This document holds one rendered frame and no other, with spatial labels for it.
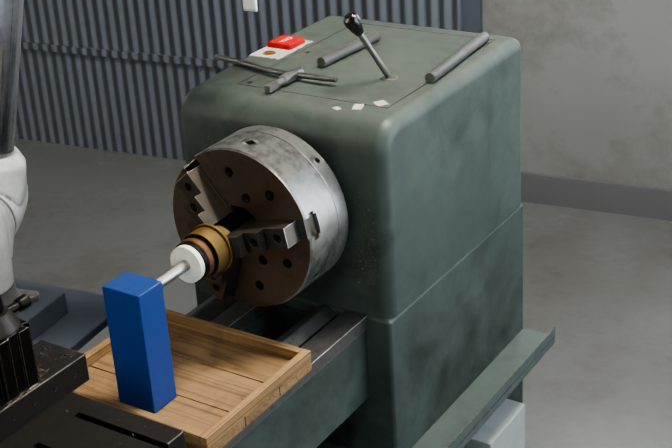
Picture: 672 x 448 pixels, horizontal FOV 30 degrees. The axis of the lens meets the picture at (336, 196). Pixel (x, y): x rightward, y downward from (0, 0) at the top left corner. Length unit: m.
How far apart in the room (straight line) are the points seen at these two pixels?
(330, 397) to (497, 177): 0.64
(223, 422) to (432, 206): 0.65
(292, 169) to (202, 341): 0.37
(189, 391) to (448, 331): 0.66
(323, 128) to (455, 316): 0.56
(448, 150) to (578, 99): 2.29
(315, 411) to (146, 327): 0.42
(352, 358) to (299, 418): 0.18
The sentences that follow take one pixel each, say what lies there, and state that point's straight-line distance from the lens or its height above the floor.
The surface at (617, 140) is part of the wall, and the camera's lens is 4.75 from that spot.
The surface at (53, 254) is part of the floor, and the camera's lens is 4.81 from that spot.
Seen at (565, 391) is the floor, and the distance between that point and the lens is 3.77.
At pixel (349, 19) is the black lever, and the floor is 1.40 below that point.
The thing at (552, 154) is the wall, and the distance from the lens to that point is 4.83.
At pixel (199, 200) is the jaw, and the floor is 1.15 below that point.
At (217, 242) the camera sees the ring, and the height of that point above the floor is 1.11.
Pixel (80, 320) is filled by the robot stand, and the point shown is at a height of 0.75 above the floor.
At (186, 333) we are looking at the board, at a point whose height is 0.89.
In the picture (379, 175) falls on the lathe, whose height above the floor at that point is 1.16.
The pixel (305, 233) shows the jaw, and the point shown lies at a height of 1.10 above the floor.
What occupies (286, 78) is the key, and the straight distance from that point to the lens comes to 2.46.
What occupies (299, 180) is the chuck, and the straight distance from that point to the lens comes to 2.21.
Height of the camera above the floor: 2.06
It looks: 24 degrees down
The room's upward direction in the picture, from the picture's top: 4 degrees counter-clockwise
